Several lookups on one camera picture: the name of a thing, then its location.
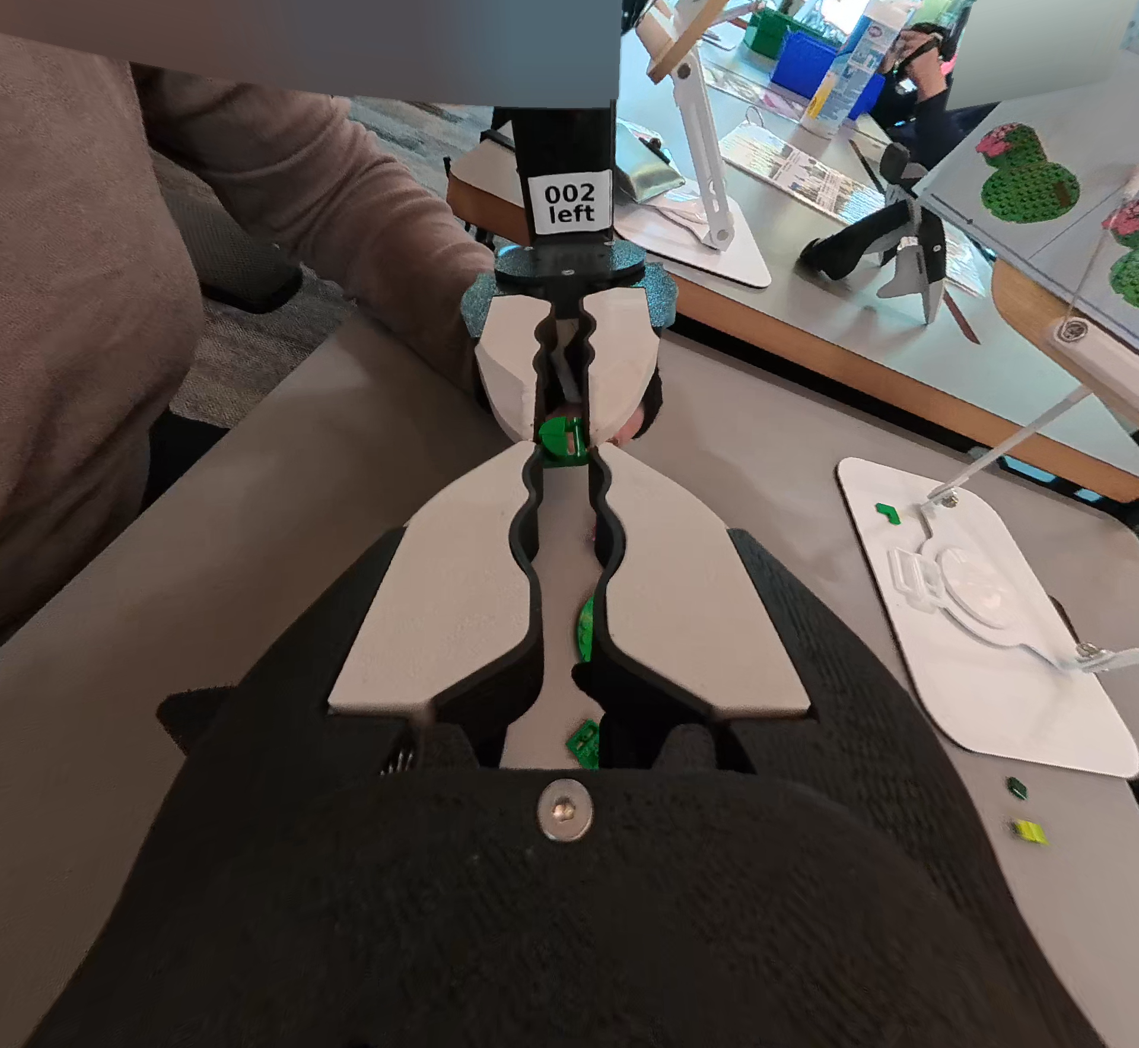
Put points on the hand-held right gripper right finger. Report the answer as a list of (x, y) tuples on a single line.
[(694, 612)]

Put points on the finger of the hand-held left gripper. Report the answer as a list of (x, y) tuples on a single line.
[(623, 354), (507, 363)]

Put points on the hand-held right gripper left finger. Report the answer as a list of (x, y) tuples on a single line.
[(445, 603)]

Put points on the green rounded lego piece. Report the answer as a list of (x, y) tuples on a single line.
[(561, 443)]

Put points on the lego instruction booklet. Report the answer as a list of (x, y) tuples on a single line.
[(961, 220)]

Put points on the lime yellow lego piece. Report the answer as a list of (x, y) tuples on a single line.
[(1030, 831)]

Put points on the person's left hand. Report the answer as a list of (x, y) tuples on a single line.
[(630, 429)]

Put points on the silver foil bag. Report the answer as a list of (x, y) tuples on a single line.
[(650, 167)]

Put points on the printed sheet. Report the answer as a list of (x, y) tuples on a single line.
[(792, 167)]

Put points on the green storage bin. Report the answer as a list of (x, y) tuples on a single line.
[(770, 33)]

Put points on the blue storage bin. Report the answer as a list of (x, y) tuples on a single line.
[(801, 64)]

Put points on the spare hand-held gripper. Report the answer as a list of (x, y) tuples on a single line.
[(854, 251)]

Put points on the white blue wipes container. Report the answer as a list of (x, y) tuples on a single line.
[(854, 60)]

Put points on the brown stick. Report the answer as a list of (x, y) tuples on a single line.
[(961, 316)]

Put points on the person in brown sweater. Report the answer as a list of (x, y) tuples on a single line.
[(80, 309)]

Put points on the green lego frame plate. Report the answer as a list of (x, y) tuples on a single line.
[(583, 745)]

